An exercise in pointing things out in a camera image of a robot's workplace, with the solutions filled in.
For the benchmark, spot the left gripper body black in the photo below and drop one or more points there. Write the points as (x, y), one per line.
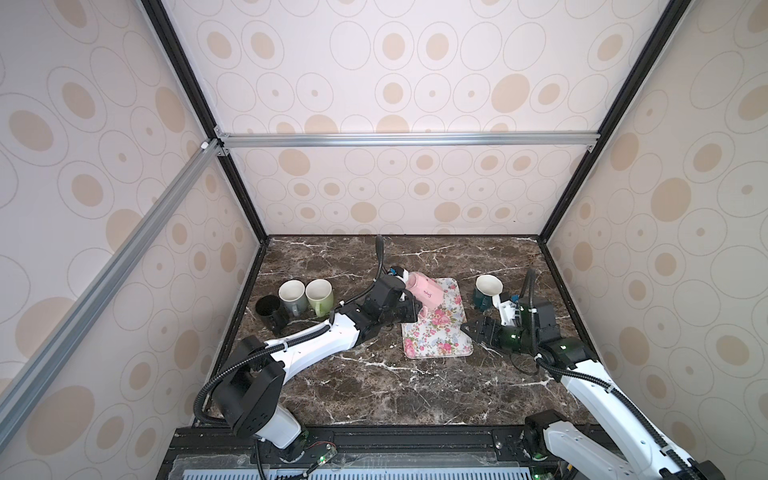
(401, 312)

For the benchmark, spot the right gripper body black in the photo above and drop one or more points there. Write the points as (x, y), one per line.
(513, 339)

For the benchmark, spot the pink faceted mug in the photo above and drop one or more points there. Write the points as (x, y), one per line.
(425, 289)

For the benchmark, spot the dark teal mug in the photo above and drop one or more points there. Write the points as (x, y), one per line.
(487, 292)

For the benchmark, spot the light green mug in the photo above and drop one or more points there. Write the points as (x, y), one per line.
(319, 293)

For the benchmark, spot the grey mug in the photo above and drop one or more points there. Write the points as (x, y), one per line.
(293, 296)

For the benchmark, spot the black mug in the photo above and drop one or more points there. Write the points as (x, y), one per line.
(273, 313)

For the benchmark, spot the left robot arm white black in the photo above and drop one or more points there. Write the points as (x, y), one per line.
(245, 395)

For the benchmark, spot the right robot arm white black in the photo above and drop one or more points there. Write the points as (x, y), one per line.
(606, 408)

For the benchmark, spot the floral rectangular tray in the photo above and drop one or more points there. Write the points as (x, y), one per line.
(437, 333)

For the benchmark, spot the horizontal aluminium bar back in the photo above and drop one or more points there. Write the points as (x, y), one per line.
(426, 139)

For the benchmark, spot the diagonal aluminium bar left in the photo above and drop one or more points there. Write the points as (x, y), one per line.
(40, 371)

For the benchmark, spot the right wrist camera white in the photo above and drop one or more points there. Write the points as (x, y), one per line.
(508, 309)

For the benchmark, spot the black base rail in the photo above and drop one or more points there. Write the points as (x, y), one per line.
(369, 452)

